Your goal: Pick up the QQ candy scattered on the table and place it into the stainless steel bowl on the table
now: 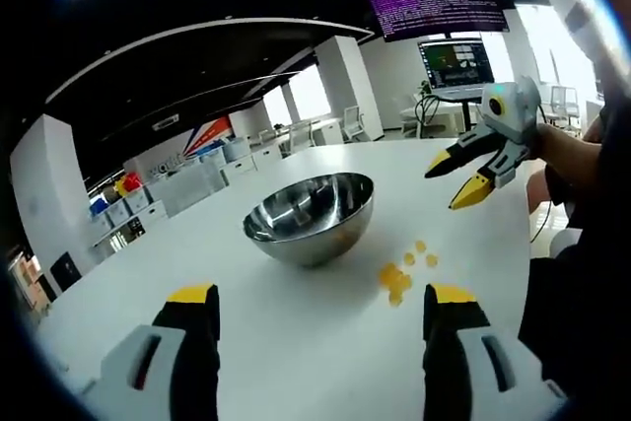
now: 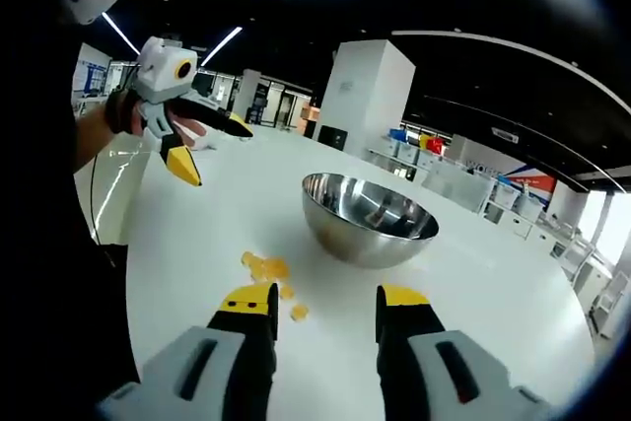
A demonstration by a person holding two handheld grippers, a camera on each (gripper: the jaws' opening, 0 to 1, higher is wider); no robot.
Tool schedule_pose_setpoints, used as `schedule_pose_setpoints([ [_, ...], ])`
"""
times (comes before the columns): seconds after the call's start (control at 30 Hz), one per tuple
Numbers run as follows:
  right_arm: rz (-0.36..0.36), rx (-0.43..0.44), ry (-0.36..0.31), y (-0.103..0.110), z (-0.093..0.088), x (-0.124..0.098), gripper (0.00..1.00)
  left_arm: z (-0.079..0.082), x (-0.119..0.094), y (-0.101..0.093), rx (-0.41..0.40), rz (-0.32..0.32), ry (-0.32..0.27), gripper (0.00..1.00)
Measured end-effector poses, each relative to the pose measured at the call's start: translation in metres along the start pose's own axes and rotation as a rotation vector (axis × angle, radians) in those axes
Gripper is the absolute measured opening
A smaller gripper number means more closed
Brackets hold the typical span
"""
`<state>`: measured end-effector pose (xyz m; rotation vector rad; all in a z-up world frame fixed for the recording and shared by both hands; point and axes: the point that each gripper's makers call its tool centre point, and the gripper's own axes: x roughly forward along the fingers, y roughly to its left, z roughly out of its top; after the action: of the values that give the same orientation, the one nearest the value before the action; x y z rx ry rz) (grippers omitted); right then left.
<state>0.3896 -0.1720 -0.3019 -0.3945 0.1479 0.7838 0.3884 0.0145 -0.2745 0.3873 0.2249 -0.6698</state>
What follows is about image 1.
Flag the person's bare leg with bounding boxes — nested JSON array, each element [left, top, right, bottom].
[[525, 164, 571, 218]]

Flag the computer monitor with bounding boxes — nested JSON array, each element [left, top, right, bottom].
[[416, 38, 496, 93]]

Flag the person's dark-clothed body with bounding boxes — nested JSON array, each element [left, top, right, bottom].
[[521, 65, 631, 421]]

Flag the thin cable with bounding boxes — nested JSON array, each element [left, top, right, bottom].
[[528, 197, 557, 246]]

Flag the stainless steel bowl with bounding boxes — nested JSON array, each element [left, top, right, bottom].
[[242, 172, 376, 269]]

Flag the large screen with purple text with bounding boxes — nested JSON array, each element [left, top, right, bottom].
[[361, 0, 510, 43]]

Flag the white office chair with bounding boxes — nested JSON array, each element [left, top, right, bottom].
[[342, 105, 370, 143], [546, 85, 581, 120], [288, 120, 316, 152]]

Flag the white standing desk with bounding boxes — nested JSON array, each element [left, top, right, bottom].
[[399, 89, 487, 139]]

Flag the row of white storage boxes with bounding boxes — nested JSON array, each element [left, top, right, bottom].
[[88, 182, 170, 247]]

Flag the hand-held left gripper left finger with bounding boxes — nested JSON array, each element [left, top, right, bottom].
[[81, 283, 222, 421]]

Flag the black box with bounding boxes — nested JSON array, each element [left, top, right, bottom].
[[48, 251, 83, 295]]

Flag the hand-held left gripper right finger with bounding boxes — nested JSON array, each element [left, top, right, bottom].
[[422, 283, 573, 421]]

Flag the pile of yellow QQ candies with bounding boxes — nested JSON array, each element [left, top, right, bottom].
[[377, 240, 441, 306]]

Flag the white table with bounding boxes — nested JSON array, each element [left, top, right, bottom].
[[36, 137, 549, 421]]

